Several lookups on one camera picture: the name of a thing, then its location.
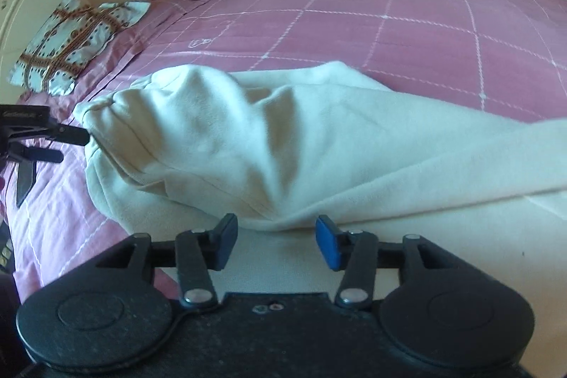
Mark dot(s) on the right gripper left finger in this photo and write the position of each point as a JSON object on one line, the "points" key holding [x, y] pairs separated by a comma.
{"points": [[198, 253]]}

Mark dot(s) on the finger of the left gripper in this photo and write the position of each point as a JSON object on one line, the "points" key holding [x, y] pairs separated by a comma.
{"points": [[19, 152], [71, 135]]}

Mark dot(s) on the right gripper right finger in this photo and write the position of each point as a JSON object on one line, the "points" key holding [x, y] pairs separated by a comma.
{"points": [[356, 254]]}

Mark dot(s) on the white pants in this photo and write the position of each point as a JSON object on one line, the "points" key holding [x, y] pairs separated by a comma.
{"points": [[187, 145]]}

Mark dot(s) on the white patterned pillow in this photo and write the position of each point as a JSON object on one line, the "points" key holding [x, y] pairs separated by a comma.
{"points": [[71, 37]]}

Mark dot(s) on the pink checked bedspread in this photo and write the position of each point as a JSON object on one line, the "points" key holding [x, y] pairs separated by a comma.
{"points": [[507, 57]]}

